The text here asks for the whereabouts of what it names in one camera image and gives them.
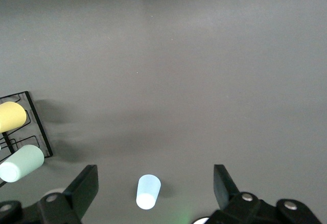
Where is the yellow plastic cup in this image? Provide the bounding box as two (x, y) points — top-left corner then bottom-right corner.
(0, 101), (28, 134)

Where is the light blue plastic cup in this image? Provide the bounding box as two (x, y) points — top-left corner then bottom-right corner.
(135, 174), (162, 211)

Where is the black wire cup holder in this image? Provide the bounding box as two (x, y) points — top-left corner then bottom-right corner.
(0, 91), (54, 188)

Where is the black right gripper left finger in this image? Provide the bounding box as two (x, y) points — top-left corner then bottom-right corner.
(38, 164), (99, 224)

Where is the pale green plastic cup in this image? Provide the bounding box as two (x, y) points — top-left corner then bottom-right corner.
(0, 144), (45, 183)

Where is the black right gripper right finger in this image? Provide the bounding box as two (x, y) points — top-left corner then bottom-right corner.
(214, 164), (264, 217)

